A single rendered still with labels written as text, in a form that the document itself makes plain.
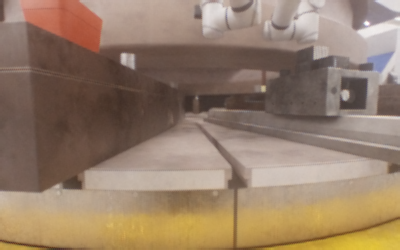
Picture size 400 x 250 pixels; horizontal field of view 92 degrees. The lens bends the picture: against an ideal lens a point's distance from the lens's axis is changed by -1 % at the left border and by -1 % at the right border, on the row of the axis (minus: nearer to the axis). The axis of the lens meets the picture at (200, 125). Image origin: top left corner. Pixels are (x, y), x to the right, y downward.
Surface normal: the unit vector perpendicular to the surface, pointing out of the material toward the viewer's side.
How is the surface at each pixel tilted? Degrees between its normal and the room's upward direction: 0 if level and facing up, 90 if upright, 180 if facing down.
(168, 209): 90
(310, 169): 90
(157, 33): 90
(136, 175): 90
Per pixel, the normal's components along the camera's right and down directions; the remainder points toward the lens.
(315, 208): 0.20, 0.09
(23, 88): -0.07, 0.10
